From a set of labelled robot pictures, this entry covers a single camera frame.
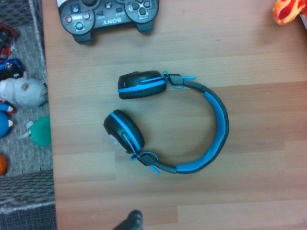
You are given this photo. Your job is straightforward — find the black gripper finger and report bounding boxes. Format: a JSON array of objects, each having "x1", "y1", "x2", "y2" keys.
[{"x1": 112, "y1": 210, "x2": 144, "y2": 230}]

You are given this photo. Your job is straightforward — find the woven wicker basket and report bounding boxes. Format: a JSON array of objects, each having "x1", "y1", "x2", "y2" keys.
[{"x1": 0, "y1": 0, "x2": 58, "y2": 230}]

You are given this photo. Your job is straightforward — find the blue toy car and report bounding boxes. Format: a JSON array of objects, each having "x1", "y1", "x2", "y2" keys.
[{"x1": 0, "y1": 57, "x2": 26, "y2": 81}]

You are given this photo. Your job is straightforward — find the red toy truck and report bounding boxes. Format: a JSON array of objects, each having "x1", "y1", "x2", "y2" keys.
[{"x1": 0, "y1": 23, "x2": 19, "y2": 61}]

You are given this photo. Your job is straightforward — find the green turtle plush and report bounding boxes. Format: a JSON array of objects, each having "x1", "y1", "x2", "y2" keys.
[{"x1": 23, "y1": 115, "x2": 52, "y2": 147}]

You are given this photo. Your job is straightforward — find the orange ball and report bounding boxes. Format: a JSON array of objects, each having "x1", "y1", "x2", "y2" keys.
[{"x1": 0, "y1": 154, "x2": 8, "y2": 176}]

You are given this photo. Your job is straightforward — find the black and blue headphones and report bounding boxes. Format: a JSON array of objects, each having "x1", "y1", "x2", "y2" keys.
[{"x1": 103, "y1": 69, "x2": 230, "y2": 176}]

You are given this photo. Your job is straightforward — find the blue round hero plush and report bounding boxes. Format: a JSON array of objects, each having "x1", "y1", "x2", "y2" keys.
[{"x1": 0, "y1": 100, "x2": 18, "y2": 139}]

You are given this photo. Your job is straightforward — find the grey hippo plush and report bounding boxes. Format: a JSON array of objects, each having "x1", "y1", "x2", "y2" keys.
[{"x1": 0, "y1": 71, "x2": 48, "y2": 107}]

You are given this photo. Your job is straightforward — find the black Sony game controller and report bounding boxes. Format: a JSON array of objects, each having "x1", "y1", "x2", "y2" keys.
[{"x1": 58, "y1": 0, "x2": 160, "y2": 46}]

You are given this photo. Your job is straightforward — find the orange flame-patterned fish plush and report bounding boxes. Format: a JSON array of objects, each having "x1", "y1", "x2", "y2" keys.
[{"x1": 272, "y1": 0, "x2": 307, "y2": 26}]

